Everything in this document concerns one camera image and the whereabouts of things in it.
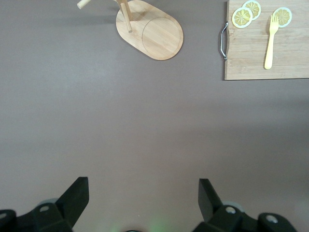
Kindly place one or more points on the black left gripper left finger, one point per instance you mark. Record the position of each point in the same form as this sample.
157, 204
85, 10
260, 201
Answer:
65, 207

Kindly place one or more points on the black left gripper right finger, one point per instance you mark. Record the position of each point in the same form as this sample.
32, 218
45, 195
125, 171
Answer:
217, 215

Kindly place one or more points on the wooden cup rack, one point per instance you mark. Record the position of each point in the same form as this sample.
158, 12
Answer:
157, 36

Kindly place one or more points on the wooden cutting board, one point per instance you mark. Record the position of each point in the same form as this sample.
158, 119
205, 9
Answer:
246, 53

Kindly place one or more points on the yellow fork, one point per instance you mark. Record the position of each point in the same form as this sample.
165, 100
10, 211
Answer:
270, 48

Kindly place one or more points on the lemon slice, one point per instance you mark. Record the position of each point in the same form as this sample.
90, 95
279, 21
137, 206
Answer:
255, 7
242, 17
285, 14

